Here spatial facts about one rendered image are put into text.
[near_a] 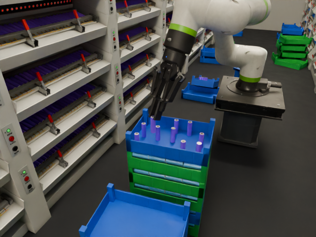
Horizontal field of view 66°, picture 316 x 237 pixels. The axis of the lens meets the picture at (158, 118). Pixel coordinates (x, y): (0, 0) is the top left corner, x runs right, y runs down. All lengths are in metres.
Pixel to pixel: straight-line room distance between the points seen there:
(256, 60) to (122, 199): 1.03
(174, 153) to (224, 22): 0.45
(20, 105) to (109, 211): 0.50
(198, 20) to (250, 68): 0.78
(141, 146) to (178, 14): 0.46
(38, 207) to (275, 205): 1.09
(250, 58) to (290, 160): 0.66
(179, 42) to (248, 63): 0.79
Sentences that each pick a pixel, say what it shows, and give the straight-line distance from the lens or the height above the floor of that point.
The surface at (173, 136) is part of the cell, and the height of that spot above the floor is 0.44.
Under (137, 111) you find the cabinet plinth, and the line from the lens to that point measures 1.90.
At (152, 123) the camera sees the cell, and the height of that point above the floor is 0.52.
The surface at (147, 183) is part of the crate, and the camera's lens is 1.01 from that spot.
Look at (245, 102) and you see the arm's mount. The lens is 1.45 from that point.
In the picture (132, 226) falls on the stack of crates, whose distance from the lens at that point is 0.90.
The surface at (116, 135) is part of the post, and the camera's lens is 1.61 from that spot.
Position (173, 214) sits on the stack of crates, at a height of 0.24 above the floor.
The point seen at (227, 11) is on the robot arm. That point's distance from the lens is 0.76.
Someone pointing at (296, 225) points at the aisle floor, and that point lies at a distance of 1.35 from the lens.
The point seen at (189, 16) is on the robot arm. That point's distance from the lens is 0.80.
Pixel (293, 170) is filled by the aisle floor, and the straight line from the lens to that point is 1.63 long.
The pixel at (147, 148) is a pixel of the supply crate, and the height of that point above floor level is 0.43.
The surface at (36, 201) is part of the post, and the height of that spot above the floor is 0.15.
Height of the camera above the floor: 0.98
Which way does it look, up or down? 31 degrees down
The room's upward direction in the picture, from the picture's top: straight up
